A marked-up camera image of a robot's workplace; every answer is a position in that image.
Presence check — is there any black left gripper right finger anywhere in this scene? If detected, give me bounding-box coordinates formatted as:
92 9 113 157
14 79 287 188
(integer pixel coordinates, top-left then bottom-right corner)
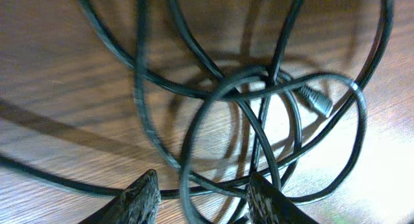
246 172 318 224

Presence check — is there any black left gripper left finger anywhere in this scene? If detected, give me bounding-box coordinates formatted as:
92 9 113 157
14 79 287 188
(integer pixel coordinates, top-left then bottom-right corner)
80 169 161 224

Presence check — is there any black USB cable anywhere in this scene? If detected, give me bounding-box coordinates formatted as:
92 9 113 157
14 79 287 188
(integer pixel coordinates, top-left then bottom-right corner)
0 0 395 224

